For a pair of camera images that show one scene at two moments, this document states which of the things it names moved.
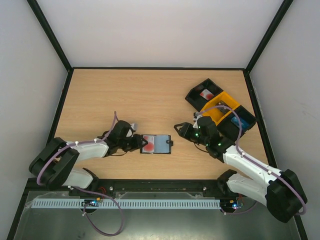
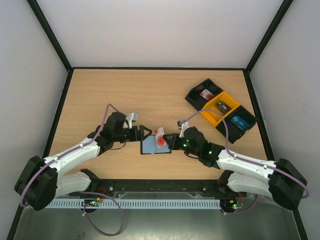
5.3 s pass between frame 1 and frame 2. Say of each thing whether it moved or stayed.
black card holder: stayed
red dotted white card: stayed
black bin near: stayed
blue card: stayed
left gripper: moved
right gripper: moved
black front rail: stayed
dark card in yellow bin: stayed
